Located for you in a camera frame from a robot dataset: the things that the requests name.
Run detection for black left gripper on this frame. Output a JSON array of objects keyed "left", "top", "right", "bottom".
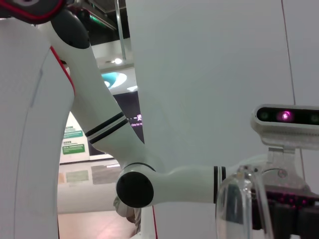
[{"left": 251, "top": 185, "right": 319, "bottom": 239}]

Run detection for clear white glasses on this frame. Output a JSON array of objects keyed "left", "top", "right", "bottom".
[{"left": 215, "top": 164, "right": 275, "bottom": 239}]

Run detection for white partition board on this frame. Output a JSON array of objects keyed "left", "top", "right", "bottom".
[{"left": 124, "top": 0, "right": 319, "bottom": 239}]

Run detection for white glossy counter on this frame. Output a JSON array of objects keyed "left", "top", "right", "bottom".
[{"left": 57, "top": 159, "right": 123, "bottom": 215}]

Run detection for teal oval ceiling ornament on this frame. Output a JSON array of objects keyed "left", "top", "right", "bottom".
[{"left": 101, "top": 72, "right": 137, "bottom": 92}]

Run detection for grey metal pole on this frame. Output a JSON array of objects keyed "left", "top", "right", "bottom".
[{"left": 117, "top": 0, "right": 128, "bottom": 60}]

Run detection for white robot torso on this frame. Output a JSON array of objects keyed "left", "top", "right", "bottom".
[{"left": 0, "top": 17, "right": 77, "bottom": 239}]

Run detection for dark robot head red trim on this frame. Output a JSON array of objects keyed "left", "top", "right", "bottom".
[{"left": 0, "top": 0, "right": 67, "bottom": 24}]

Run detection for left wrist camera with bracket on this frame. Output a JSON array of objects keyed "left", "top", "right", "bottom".
[{"left": 251, "top": 104, "right": 319, "bottom": 191}]

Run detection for green wall sign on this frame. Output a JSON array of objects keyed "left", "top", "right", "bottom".
[
  {"left": 63, "top": 125, "right": 84, "bottom": 140},
  {"left": 61, "top": 140, "right": 86, "bottom": 155}
]

